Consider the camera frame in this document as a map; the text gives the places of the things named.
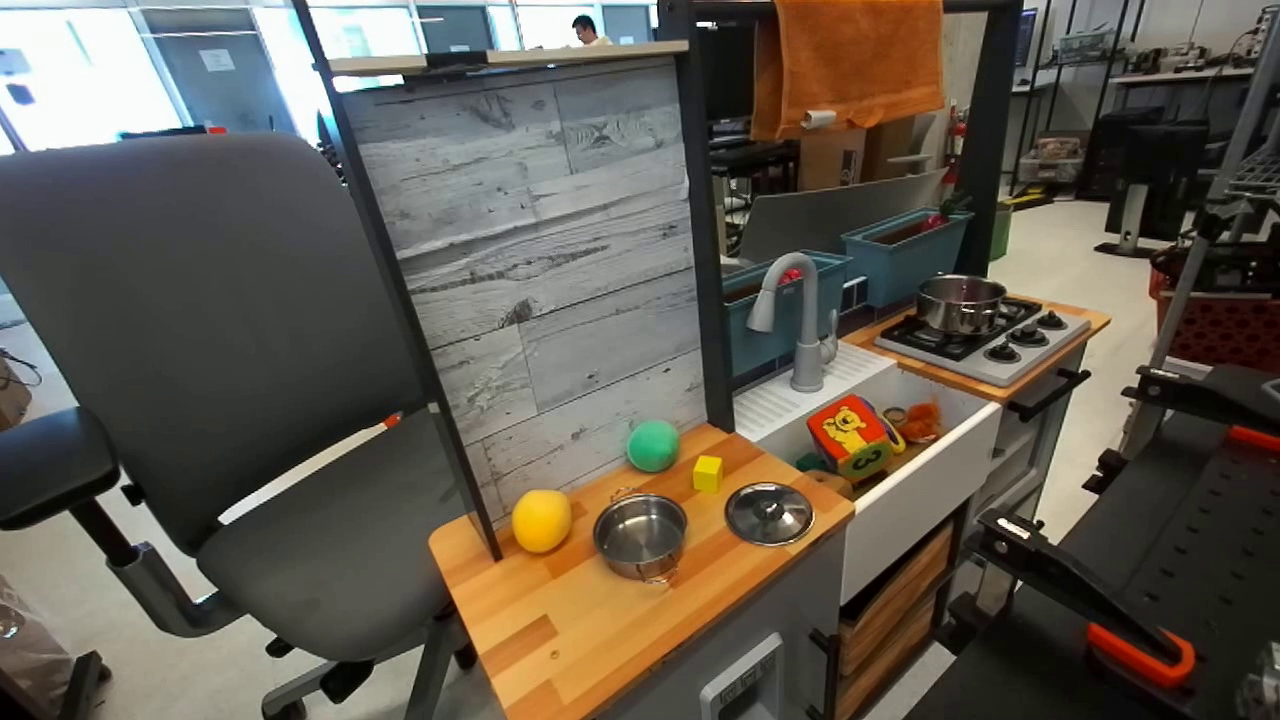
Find black oven door handle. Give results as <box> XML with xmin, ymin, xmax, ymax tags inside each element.
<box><xmin>1003</xmin><ymin>365</ymin><xmax>1096</xmax><ymax>426</ymax></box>

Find small teal planter box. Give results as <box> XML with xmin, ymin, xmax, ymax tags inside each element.
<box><xmin>714</xmin><ymin>253</ymin><xmax>857</xmax><ymax>394</ymax></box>

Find steel toy bowl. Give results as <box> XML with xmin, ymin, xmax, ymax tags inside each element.
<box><xmin>588</xmin><ymin>490</ymin><xmax>692</xmax><ymax>586</ymax></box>

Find light wood shelf board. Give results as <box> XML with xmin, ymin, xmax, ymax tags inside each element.
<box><xmin>325</xmin><ymin>36</ymin><xmax>692</xmax><ymax>82</ymax></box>

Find green ball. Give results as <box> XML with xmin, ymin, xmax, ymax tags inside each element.
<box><xmin>619</xmin><ymin>417</ymin><xmax>682</xmax><ymax>479</ymax></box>

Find dark computer monitor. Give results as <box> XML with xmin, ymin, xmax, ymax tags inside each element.
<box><xmin>410</xmin><ymin>0</ymin><xmax>501</xmax><ymax>59</ymax></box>

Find toy kitchen counter unit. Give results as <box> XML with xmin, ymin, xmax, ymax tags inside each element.
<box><xmin>427</xmin><ymin>297</ymin><xmax>1117</xmax><ymax>720</ymax></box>

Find red perforated panel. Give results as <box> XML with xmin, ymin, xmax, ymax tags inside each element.
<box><xmin>1154</xmin><ymin>284</ymin><xmax>1280</xmax><ymax>379</ymax></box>

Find grey toy stove top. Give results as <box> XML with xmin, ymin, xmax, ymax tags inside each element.
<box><xmin>871</xmin><ymin>293</ymin><xmax>1101</xmax><ymax>394</ymax></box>

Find black clamp with orange handle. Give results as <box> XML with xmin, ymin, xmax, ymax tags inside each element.
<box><xmin>979</xmin><ymin>511</ymin><xmax>1202</xmax><ymax>696</ymax></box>
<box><xmin>1079</xmin><ymin>355</ymin><xmax>1280</xmax><ymax>498</ymax></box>

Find yellow ball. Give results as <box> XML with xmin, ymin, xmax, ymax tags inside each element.
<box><xmin>507</xmin><ymin>486</ymin><xmax>580</xmax><ymax>562</ymax></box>

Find white toy sink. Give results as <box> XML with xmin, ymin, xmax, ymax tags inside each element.
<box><xmin>731</xmin><ymin>350</ymin><xmax>1007</xmax><ymax>608</ymax></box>

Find wooden slatted crate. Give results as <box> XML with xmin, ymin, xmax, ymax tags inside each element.
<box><xmin>834</xmin><ymin>511</ymin><xmax>964</xmax><ymax>720</ymax></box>

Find colourful soft cube toy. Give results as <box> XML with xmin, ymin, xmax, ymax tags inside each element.
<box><xmin>805</xmin><ymin>394</ymin><xmax>911</xmax><ymax>490</ymax></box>

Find orange toy food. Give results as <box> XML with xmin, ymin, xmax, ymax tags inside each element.
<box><xmin>890</xmin><ymin>395</ymin><xmax>948</xmax><ymax>452</ymax></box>

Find steel pot lid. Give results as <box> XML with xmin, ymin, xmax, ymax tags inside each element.
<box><xmin>718</xmin><ymin>479</ymin><xmax>815</xmax><ymax>547</ymax></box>

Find grey partition panel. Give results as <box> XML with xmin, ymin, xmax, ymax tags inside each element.
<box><xmin>734</xmin><ymin>172</ymin><xmax>957</xmax><ymax>272</ymax></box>

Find grey toy faucet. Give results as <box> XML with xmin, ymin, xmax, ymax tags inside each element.
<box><xmin>743</xmin><ymin>247</ymin><xmax>844</xmax><ymax>395</ymax></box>

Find grey wood-pattern back panel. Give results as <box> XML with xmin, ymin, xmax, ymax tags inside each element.
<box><xmin>341</xmin><ymin>58</ymin><xmax>710</xmax><ymax>531</ymax></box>

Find steel toy pot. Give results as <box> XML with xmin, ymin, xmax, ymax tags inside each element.
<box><xmin>911</xmin><ymin>272</ymin><xmax>1011</xmax><ymax>342</ymax></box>

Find black stove grate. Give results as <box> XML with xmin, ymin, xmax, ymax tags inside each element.
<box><xmin>883</xmin><ymin>293</ymin><xmax>1050</xmax><ymax>365</ymax></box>

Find orange terry towel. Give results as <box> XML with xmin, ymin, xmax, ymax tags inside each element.
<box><xmin>753</xmin><ymin>0</ymin><xmax>951</xmax><ymax>145</ymax></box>

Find black chair seat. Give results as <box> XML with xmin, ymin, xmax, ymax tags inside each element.
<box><xmin>0</xmin><ymin>403</ymin><xmax>124</xmax><ymax>538</ymax></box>

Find grey office chair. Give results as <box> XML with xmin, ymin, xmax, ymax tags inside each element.
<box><xmin>0</xmin><ymin>133</ymin><xmax>472</xmax><ymax>720</ymax></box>

